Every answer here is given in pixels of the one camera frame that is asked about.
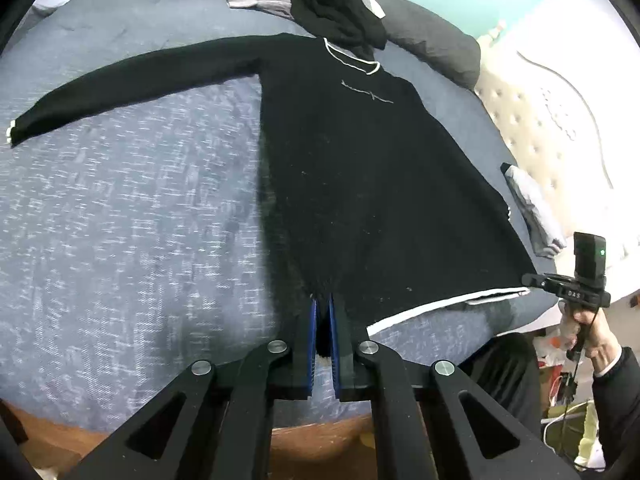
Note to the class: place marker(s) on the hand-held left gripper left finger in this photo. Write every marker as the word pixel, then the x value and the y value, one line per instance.
pixel 313 355

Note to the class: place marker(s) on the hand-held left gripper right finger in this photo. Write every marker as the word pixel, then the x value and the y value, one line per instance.
pixel 336 360

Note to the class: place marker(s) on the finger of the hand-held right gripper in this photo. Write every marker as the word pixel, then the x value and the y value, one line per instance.
pixel 537 281

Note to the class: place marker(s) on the black sweater with white trim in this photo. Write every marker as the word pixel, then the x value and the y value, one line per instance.
pixel 375 175

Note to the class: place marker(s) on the person's right forearm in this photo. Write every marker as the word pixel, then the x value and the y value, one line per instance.
pixel 617 400

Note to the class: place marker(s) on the folded grey clothes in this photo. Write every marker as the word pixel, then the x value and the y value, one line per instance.
pixel 535 210

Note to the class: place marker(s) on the person's right hand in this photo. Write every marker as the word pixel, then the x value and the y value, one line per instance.
pixel 602 342

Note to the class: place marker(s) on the person's black trouser leg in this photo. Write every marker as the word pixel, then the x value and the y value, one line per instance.
pixel 505 380

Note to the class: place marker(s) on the white padded headboard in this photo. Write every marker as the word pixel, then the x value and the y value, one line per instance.
pixel 550 110

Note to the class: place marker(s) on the bed with blue bedspread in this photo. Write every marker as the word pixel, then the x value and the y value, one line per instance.
pixel 125 210

